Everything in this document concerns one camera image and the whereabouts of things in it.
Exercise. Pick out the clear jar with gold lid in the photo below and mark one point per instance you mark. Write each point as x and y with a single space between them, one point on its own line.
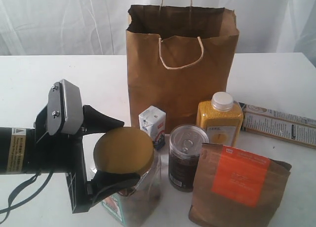
130 150

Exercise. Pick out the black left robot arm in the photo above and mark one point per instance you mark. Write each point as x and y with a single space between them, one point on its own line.
12 148

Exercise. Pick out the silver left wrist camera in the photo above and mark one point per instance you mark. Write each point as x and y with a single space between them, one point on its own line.
64 108

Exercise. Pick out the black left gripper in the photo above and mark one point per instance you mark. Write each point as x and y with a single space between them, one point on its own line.
63 153

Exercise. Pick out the dark can with pull-tab lid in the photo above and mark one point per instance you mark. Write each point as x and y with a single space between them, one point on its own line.
185 143

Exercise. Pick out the brown pouch with orange label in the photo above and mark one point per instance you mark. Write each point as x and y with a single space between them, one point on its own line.
236 188

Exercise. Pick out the white backdrop curtain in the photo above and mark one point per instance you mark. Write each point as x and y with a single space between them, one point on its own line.
74 27

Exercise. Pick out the yellow bottle with white cap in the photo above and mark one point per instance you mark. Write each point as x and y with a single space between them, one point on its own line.
221 118

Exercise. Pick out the brown paper shopping bag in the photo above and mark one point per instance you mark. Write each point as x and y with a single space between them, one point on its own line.
177 57

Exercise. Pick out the small white blue milk carton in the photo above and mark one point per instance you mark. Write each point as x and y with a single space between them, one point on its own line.
152 121

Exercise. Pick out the long printed cardboard box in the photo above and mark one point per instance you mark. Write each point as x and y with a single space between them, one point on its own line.
283 126

